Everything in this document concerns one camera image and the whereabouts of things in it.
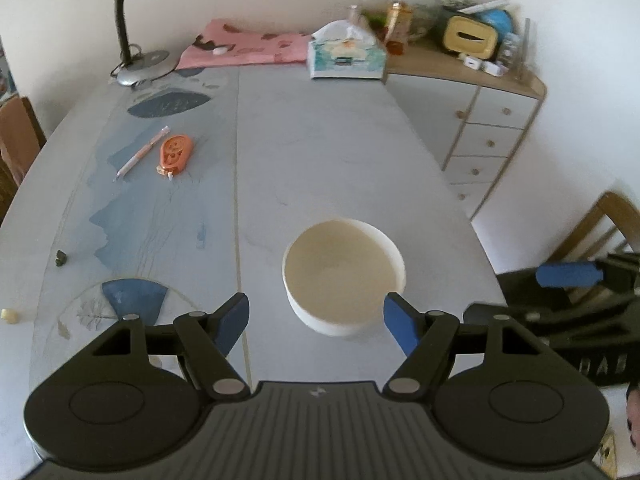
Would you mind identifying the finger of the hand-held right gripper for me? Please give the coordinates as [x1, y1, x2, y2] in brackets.
[463, 302, 552, 347]
[536, 259, 610, 288]

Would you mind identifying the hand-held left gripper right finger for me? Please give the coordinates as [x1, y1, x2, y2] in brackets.
[382, 292, 546, 396]

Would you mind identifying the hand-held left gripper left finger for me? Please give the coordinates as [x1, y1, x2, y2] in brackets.
[92, 292, 250, 401]

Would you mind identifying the cream bowl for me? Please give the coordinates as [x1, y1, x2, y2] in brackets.
[282, 217, 407, 337]

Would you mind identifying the person's right hand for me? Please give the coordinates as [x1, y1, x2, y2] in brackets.
[625, 385, 640, 453]

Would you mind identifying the wooden chair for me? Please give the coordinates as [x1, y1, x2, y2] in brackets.
[547, 191, 640, 271]
[0, 96, 47, 223]

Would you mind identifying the orange correction tape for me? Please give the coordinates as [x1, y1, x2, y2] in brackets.
[156, 135, 195, 183]

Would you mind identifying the white drawer cabinet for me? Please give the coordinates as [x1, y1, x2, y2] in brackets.
[385, 50, 548, 221]

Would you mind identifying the pink pen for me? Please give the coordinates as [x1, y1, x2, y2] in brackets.
[115, 126, 172, 178]

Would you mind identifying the clear plastic container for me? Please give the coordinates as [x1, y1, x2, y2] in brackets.
[497, 19, 533, 81]

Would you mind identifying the yellow tissue box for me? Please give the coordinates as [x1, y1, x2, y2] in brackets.
[442, 14, 501, 58]

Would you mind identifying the grey desk lamp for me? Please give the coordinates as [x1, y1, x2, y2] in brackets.
[109, 0, 187, 87]

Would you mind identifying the tissue pack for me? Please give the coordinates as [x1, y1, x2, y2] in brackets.
[306, 20, 388, 81]

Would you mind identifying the pink printed cloth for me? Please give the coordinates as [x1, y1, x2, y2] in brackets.
[176, 19, 313, 70]

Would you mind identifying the orange liquid bottle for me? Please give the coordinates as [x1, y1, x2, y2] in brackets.
[385, 0, 413, 56]

